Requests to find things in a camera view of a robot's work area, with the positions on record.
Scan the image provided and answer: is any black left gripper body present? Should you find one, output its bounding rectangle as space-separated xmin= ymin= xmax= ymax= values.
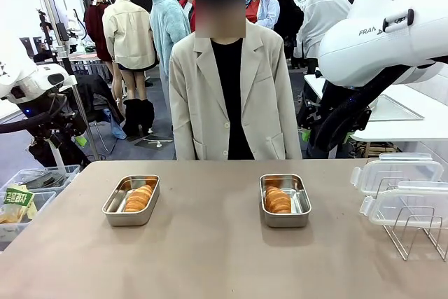
xmin=36 ymin=111 xmax=88 ymax=139

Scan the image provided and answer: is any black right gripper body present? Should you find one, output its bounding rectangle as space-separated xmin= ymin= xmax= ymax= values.
xmin=297 ymin=102 xmax=371 ymax=135

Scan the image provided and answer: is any perforated metal tray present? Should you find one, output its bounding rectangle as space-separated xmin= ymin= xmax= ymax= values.
xmin=369 ymin=94 xmax=425 ymax=122

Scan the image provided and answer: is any clear plastic clip lid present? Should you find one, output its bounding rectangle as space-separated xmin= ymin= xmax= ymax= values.
xmin=351 ymin=153 xmax=445 ymax=197
xmin=359 ymin=180 xmax=448 ymax=227

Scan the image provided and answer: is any golden croissant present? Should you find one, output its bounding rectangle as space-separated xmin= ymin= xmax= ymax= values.
xmin=124 ymin=183 xmax=155 ymax=213
xmin=265 ymin=186 xmax=292 ymax=214

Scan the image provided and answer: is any rectangular steel container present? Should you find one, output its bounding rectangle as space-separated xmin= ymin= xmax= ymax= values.
xmin=258 ymin=173 xmax=312 ymax=228
xmin=101 ymin=174 xmax=161 ymax=227

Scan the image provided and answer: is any person's right forearm beige sleeve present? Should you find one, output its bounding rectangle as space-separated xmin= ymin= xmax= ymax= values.
xmin=169 ymin=102 xmax=197 ymax=160

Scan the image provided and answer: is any person's left forearm beige sleeve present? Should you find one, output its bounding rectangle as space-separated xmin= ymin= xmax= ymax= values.
xmin=276 ymin=102 xmax=304 ymax=160

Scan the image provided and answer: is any silver metal stand pole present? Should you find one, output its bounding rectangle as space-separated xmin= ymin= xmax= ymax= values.
xmin=66 ymin=50 xmax=102 ymax=162

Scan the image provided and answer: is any blue cloth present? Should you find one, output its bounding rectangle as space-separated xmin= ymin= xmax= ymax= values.
xmin=103 ymin=109 xmax=127 ymax=141

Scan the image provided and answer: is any black jacket on chair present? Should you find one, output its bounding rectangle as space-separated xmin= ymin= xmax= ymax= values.
xmin=71 ymin=74 xmax=125 ymax=128

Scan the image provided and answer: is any clear plastic bin with utensils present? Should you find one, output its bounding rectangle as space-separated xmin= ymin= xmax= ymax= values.
xmin=0 ymin=165 xmax=81 ymax=193

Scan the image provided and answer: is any person in beige blazer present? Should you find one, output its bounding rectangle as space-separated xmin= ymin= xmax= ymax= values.
xmin=169 ymin=0 xmax=304 ymax=160

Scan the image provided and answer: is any clear plastic bin with snacks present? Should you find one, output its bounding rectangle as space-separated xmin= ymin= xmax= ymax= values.
xmin=0 ymin=190 xmax=57 ymax=244

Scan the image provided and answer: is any white side table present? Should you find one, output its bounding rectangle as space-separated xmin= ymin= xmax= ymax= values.
xmin=303 ymin=74 xmax=448 ymax=143

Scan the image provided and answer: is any green snack bag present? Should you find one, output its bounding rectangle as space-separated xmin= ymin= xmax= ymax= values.
xmin=0 ymin=184 xmax=38 ymax=225

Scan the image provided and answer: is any mannequin in dark red dress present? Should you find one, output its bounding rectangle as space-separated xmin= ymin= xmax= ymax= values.
xmin=83 ymin=0 xmax=115 ymax=76

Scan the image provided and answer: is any mannequin in beige jacket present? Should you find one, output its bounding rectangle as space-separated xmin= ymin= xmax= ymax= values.
xmin=101 ymin=0 xmax=158 ymax=104

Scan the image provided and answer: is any mannequin in black jacket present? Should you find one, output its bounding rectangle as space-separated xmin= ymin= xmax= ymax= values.
xmin=267 ymin=0 xmax=305 ymax=59

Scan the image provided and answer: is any mannequin in blue fleece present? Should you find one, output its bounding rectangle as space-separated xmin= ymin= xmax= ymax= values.
xmin=149 ymin=0 xmax=193 ymax=83

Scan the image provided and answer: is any mannequin in red jacket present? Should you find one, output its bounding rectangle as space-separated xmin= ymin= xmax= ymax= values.
xmin=178 ymin=0 xmax=197 ymax=33

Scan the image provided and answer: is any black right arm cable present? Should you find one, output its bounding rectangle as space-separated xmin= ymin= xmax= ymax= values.
xmin=309 ymin=64 xmax=416 ymax=155

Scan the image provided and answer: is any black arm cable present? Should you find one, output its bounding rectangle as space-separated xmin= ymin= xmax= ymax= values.
xmin=0 ymin=94 xmax=69 ymax=135
xmin=309 ymin=64 xmax=416 ymax=155

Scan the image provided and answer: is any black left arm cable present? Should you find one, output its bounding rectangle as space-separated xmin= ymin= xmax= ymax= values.
xmin=0 ymin=94 xmax=69 ymax=135

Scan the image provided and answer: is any flat mannequin base plate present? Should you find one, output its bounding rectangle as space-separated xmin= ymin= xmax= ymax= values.
xmin=134 ymin=137 xmax=175 ymax=151

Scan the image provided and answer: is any black camera tripod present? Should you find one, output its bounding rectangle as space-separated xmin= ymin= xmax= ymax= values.
xmin=34 ymin=8 xmax=59 ymax=65

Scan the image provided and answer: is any metal wire lid rack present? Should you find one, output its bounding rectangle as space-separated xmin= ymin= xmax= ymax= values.
xmin=376 ymin=176 xmax=448 ymax=261

